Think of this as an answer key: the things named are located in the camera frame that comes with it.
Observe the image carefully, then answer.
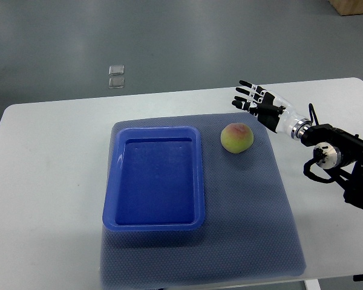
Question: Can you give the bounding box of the upper floor socket plate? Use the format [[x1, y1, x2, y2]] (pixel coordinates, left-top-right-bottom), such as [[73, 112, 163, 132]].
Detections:
[[108, 65, 125, 76]]

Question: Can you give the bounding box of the grey blue mesh mat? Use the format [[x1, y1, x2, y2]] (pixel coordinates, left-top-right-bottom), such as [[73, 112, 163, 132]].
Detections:
[[100, 113, 306, 289]]

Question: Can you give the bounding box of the black cable loop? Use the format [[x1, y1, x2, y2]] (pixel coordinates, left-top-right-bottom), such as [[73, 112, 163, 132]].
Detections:
[[308, 103, 320, 126]]

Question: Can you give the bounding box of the blue plastic tray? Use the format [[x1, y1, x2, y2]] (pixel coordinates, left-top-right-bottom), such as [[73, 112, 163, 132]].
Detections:
[[102, 126, 205, 233]]

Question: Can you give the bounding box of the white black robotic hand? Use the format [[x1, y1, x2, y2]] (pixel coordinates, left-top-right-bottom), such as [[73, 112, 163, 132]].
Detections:
[[232, 80, 312, 140]]

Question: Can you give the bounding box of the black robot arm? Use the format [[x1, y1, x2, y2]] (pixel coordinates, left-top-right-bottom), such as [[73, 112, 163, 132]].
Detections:
[[300, 124, 363, 210]]

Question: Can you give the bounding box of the wooden box corner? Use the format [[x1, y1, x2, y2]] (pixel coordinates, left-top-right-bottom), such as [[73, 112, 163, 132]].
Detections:
[[329, 0, 363, 16]]

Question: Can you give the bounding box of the green red peach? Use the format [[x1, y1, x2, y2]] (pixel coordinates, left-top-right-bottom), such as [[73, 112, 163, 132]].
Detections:
[[220, 123, 254, 154]]

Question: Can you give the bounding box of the white table leg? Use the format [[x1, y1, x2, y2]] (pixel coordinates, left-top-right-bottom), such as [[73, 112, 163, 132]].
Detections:
[[304, 279, 321, 290]]

